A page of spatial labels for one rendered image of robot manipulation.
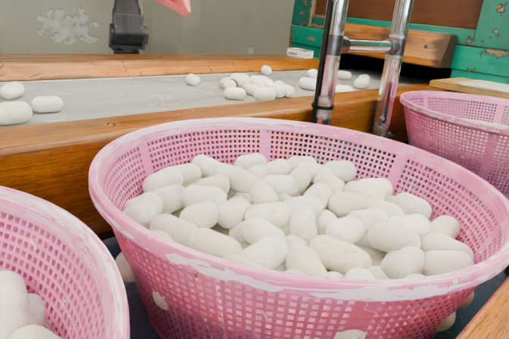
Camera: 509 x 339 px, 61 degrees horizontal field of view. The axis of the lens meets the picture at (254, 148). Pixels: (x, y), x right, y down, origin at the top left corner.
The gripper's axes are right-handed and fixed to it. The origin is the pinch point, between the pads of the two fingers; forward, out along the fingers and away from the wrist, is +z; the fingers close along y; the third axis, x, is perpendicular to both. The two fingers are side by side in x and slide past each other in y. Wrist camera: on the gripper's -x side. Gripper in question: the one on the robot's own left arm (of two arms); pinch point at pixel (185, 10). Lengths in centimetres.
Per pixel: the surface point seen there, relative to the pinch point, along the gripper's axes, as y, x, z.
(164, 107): -16.1, -3.1, 21.4
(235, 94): -4.3, -4.0, 21.1
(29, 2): 42, 133, -146
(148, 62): -4.5, 9.8, 2.9
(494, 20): 49, -25, 24
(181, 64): 2.2, 9.8, 3.6
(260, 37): 124, 75, -70
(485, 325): -31, -33, 53
